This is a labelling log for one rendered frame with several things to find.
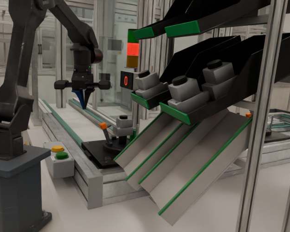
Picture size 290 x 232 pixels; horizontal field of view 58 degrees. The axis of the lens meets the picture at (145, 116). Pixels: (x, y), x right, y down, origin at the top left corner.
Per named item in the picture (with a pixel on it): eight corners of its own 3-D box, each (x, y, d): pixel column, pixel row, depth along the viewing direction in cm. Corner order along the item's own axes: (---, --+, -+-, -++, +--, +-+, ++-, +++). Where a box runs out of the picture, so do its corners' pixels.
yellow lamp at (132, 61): (129, 67, 109) (130, 55, 108) (124, 66, 114) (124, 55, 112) (139, 67, 112) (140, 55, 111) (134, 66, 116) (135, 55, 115)
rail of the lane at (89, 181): (87, 210, 76) (88, 175, 74) (42, 129, 152) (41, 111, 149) (105, 205, 79) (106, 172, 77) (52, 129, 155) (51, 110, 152)
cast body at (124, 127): (117, 136, 93) (117, 117, 91) (112, 133, 96) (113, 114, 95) (138, 134, 97) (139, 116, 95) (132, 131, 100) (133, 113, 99)
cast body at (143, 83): (145, 104, 64) (135, 77, 62) (138, 101, 68) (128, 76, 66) (173, 89, 66) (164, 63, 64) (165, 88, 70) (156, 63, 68)
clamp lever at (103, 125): (107, 144, 93) (101, 125, 90) (105, 142, 94) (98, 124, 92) (116, 139, 94) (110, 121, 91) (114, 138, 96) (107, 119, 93)
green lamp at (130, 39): (130, 42, 107) (130, 30, 106) (125, 42, 111) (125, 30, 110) (141, 43, 110) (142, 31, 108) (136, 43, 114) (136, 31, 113)
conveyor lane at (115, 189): (102, 205, 79) (102, 175, 77) (74, 164, 107) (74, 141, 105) (324, 154, 139) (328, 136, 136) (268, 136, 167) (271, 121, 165)
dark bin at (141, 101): (148, 110, 60) (137, 80, 58) (132, 100, 72) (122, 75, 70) (246, 63, 66) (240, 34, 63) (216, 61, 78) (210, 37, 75)
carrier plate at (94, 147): (102, 171, 82) (102, 165, 81) (81, 147, 102) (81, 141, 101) (166, 160, 93) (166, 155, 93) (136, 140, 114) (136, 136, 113)
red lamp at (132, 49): (130, 55, 108) (130, 42, 107) (124, 55, 112) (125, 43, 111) (140, 55, 111) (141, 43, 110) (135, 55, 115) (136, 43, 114)
